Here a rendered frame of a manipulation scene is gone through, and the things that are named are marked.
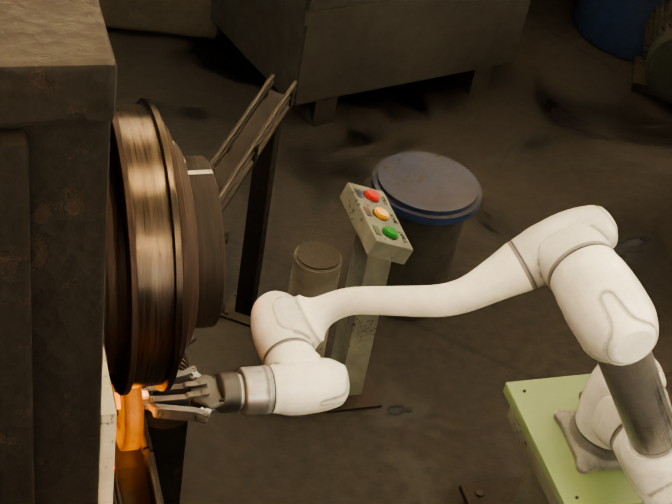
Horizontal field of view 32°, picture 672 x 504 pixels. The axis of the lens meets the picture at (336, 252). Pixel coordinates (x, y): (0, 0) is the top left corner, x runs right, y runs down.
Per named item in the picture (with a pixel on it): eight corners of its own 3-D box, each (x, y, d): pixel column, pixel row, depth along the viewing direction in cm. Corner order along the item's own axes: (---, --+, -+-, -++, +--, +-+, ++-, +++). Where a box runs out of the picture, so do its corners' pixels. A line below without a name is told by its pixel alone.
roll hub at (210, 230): (188, 365, 191) (201, 228, 174) (158, 255, 211) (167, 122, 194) (222, 362, 193) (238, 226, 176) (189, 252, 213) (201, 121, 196)
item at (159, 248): (131, 457, 187) (145, 221, 158) (92, 265, 221) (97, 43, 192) (172, 452, 189) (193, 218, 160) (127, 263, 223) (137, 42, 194)
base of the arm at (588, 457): (615, 396, 288) (622, 380, 284) (651, 469, 272) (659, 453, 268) (545, 400, 283) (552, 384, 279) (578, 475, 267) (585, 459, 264)
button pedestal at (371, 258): (328, 420, 320) (365, 242, 282) (305, 358, 338) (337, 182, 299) (384, 413, 325) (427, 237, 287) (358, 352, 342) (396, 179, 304)
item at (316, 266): (276, 420, 317) (301, 272, 285) (265, 388, 326) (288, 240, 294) (319, 415, 321) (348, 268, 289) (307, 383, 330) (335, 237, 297)
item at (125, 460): (106, 474, 212) (107, 471, 212) (92, 398, 226) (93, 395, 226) (148, 469, 215) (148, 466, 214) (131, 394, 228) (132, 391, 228)
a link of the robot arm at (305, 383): (271, 430, 221) (254, 380, 230) (349, 423, 226) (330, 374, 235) (280, 388, 214) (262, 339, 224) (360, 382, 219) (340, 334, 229)
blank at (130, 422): (127, 413, 202) (147, 412, 204) (115, 345, 213) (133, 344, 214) (120, 468, 213) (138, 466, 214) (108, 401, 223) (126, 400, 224)
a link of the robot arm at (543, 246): (501, 224, 219) (532, 273, 209) (588, 176, 217) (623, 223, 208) (520, 265, 228) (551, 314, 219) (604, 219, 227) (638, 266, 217)
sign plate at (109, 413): (97, 509, 156) (100, 415, 145) (73, 370, 175) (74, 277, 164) (115, 506, 157) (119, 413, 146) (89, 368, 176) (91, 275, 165)
